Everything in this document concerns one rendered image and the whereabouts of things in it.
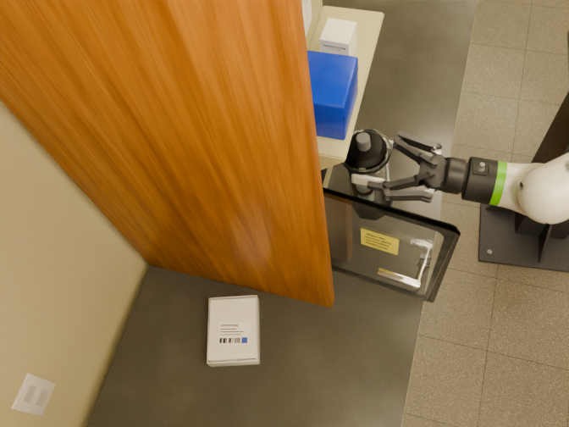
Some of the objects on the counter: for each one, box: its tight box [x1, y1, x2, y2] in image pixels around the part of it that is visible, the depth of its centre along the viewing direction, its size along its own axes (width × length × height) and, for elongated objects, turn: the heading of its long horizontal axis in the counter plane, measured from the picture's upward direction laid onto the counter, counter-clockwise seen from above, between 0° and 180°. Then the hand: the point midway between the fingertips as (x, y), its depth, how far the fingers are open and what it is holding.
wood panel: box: [0, 0, 335, 308], centre depth 83 cm, size 49×3×140 cm, turn 78°
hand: (367, 160), depth 124 cm, fingers closed on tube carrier, 9 cm apart
